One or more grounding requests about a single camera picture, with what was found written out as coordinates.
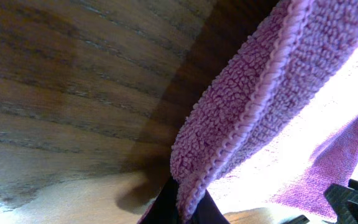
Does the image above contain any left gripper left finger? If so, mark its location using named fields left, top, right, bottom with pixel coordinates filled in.
left=140, top=177, right=179, bottom=224

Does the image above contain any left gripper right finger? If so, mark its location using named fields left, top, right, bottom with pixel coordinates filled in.
left=193, top=191, right=229, bottom=224

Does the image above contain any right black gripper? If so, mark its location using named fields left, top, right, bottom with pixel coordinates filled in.
left=280, top=179, right=358, bottom=224

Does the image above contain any purple microfiber cloth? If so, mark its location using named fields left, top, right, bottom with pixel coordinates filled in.
left=170, top=0, right=358, bottom=223

